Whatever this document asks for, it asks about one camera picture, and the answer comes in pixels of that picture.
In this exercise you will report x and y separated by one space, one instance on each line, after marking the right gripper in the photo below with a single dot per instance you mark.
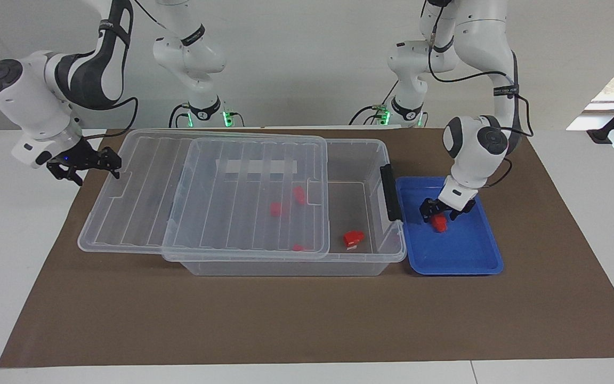
71 157

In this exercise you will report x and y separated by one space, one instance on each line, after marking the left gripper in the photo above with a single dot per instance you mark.
444 209

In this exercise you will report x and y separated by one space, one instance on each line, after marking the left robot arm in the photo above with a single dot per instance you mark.
477 160

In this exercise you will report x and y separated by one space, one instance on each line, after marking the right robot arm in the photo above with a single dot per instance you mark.
24 101

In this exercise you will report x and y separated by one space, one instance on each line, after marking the black box latch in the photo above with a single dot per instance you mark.
390 192

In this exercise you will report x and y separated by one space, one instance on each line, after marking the clear plastic box lid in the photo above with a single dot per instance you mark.
142 213

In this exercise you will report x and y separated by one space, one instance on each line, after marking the clear plastic storage box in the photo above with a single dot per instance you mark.
349 266

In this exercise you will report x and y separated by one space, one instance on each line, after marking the blue plastic tray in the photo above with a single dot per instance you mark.
461 250

